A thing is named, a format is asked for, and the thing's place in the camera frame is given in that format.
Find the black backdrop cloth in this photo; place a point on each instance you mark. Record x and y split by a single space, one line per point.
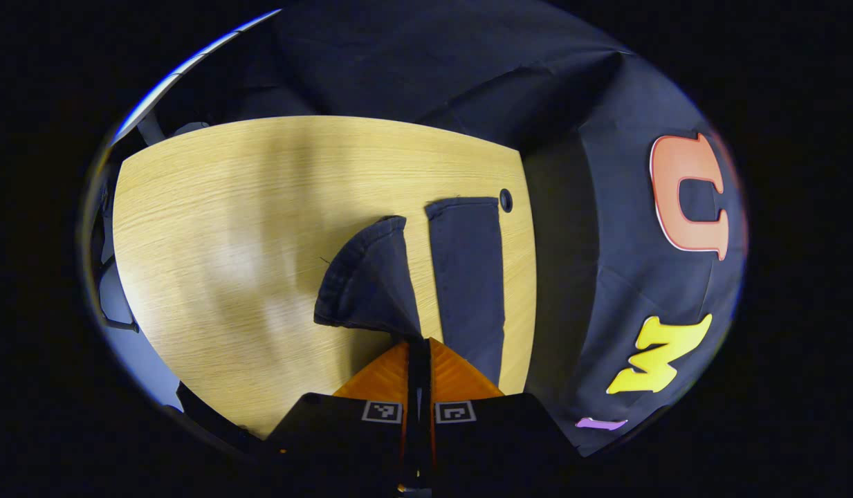
606 311

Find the dark blue jeans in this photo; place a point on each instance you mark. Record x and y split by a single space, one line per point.
468 277

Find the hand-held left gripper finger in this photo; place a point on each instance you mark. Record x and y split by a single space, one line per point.
426 387
412 387

